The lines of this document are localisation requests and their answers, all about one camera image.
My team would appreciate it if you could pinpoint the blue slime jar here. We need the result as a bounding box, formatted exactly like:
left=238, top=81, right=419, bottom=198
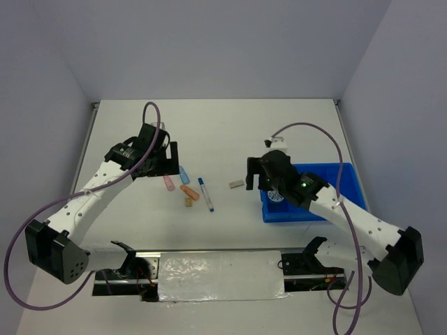
left=267, top=191, right=284, bottom=204

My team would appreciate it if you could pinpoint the grey speckled eraser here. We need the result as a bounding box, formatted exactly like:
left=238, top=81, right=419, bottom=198
left=228, top=179, right=244, bottom=189

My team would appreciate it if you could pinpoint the blue white marker pen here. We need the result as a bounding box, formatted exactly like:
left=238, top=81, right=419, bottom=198
left=198, top=178, right=214, bottom=212

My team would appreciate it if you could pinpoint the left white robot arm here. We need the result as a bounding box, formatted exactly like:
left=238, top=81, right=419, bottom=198
left=25, top=124, right=179, bottom=284

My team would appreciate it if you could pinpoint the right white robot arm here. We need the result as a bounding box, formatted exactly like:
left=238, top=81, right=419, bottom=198
left=246, top=150, right=424, bottom=295

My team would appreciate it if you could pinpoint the pink transparent case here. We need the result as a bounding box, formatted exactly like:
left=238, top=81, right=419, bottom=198
left=163, top=176, right=175, bottom=191

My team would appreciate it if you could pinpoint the blue transparent case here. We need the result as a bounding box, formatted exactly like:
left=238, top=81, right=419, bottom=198
left=179, top=166, right=190, bottom=184

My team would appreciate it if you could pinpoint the orange transparent case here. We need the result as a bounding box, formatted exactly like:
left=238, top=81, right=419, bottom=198
left=180, top=184, right=200, bottom=201

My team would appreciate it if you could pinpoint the blue plastic divided bin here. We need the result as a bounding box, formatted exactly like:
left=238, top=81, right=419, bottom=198
left=260, top=163, right=367, bottom=224

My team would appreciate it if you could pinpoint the silver foil sheet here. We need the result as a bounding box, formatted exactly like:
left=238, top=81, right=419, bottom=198
left=158, top=251, right=288, bottom=302

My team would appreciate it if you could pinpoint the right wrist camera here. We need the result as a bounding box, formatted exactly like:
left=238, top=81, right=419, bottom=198
left=264, top=136, right=288, bottom=154

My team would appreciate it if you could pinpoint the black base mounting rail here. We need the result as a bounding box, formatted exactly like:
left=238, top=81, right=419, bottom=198
left=92, top=250, right=345, bottom=303

